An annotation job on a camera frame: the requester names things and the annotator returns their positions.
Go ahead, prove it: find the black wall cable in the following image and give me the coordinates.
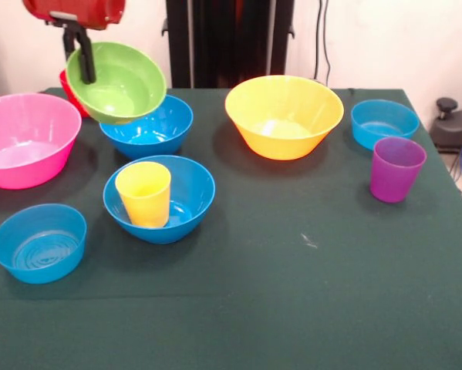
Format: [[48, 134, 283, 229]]
[[313, 0, 332, 85]]

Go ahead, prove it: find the large pink plastic bowl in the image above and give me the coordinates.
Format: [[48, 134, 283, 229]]
[[0, 92, 83, 190]]

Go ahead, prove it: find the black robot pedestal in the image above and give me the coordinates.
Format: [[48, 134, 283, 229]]
[[161, 0, 295, 89]]

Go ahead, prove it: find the dark grey clamp device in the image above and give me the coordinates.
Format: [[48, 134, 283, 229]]
[[430, 97, 462, 155]]

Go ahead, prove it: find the purple plastic cup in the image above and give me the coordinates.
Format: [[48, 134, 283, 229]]
[[369, 136, 428, 204]]

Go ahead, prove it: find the blue plastic bowl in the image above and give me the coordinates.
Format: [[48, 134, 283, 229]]
[[99, 93, 194, 160], [103, 154, 217, 245]]

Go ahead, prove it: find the green plastic bowl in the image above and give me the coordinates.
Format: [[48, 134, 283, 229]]
[[66, 41, 168, 125]]

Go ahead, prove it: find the red plastic cup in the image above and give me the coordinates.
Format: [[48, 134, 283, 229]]
[[59, 68, 91, 118]]

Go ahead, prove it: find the large orange plastic bowl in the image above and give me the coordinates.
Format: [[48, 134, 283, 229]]
[[224, 75, 346, 161]]

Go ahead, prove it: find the yellow plastic cup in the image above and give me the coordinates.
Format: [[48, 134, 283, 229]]
[[114, 160, 173, 228]]

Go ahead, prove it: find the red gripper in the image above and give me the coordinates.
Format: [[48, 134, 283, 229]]
[[22, 0, 126, 85]]

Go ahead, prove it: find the translucent blue shallow bowl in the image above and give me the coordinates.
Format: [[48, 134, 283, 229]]
[[350, 99, 420, 152], [0, 203, 88, 285]]

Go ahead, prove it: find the dark green table cloth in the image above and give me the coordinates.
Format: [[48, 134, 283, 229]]
[[0, 86, 462, 370]]

